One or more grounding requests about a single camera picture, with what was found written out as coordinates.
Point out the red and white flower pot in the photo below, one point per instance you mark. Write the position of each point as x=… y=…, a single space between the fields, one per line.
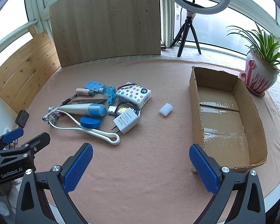
x=259 y=74

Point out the white tube with blue cap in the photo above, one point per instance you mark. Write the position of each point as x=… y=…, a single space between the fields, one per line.
x=79 y=109

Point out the green spider plant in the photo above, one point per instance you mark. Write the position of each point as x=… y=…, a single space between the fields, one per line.
x=262 y=42

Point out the blue folding phone stand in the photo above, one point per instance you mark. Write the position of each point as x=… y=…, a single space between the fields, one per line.
x=93 y=85

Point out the blue round lid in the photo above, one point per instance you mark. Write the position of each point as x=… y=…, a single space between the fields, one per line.
x=90 y=122

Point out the pink felt table cloth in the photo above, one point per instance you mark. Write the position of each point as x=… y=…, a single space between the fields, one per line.
x=154 y=156

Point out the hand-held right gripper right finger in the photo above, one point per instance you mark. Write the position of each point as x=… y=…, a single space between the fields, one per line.
x=204 y=170

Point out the small foil packet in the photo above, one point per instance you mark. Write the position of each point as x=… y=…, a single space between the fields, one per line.
x=112 y=110

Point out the large light wooden board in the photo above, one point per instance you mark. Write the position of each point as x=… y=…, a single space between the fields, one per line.
x=105 y=23

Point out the white charger plug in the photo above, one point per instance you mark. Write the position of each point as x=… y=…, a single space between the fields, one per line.
x=126 y=121

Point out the white massager with grey balls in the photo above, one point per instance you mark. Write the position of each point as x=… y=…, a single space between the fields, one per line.
x=51 y=117

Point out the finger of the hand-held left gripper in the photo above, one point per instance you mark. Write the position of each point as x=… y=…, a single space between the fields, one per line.
x=12 y=133
x=38 y=140

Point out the pine plank panel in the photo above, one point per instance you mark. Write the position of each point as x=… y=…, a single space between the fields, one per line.
x=25 y=74

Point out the black power adapter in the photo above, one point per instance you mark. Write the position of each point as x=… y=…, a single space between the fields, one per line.
x=22 y=119

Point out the clear blue spray bottle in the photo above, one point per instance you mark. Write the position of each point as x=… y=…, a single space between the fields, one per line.
x=110 y=93

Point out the small white capsule case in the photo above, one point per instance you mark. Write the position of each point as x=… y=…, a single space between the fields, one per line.
x=165 y=109

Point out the dark grey card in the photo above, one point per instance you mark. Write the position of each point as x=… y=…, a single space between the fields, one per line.
x=88 y=101

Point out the small beige lotion bottle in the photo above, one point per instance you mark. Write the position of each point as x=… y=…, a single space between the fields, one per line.
x=82 y=91

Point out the black pen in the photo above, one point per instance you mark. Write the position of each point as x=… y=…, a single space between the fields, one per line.
x=67 y=101

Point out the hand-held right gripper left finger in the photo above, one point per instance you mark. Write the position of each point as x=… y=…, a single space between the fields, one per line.
x=77 y=165

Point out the black tripod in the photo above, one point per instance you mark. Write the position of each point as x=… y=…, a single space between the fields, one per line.
x=188 y=28

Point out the patterned tissue pack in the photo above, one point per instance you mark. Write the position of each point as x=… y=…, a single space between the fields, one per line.
x=133 y=94

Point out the cardboard box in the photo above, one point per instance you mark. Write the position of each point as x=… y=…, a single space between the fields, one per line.
x=224 y=126

